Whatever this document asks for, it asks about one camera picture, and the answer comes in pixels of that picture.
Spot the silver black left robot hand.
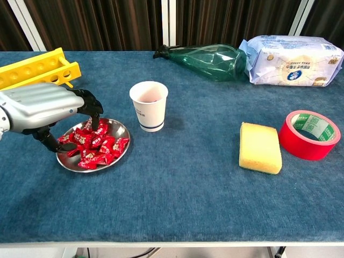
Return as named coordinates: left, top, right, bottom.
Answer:
left=0, top=82, right=104, bottom=154

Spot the metal bowl of red candies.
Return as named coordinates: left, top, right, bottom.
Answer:
left=55, top=117, right=131, bottom=174

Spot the white paper cup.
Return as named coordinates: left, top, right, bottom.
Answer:
left=129, top=81, right=169, bottom=133

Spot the yellow plastic tube rack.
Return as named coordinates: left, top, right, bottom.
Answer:
left=0, top=47, right=82, bottom=91

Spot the blue table cloth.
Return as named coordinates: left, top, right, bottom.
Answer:
left=0, top=49, right=344, bottom=244

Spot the green plastic bottle black cap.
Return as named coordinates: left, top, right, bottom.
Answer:
left=152, top=44, right=248, bottom=83

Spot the yellow sponge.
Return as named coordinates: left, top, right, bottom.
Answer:
left=238, top=121, right=283, bottom=175

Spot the white blue wet wipes pack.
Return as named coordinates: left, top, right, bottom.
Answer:
left=238, top=34, right=344, bottom=88

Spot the red tape roll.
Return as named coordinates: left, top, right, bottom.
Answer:
left=278, top=109, right=341, bottom=161

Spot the white frame post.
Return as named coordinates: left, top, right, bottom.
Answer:
left=6, top=0, right=47, bottom=52
left=160, top=0, right=177, bottom=47
left=288, top=0, right=316, bottom=37

